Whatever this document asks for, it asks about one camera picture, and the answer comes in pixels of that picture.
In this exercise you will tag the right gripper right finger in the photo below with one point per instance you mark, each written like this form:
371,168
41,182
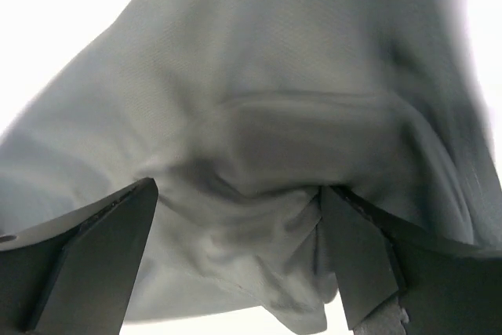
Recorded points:
396,278

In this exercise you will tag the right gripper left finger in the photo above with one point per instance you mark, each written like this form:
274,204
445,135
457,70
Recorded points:
75,274

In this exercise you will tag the dark grey t shirt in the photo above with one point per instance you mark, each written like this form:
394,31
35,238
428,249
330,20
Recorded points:
242,110

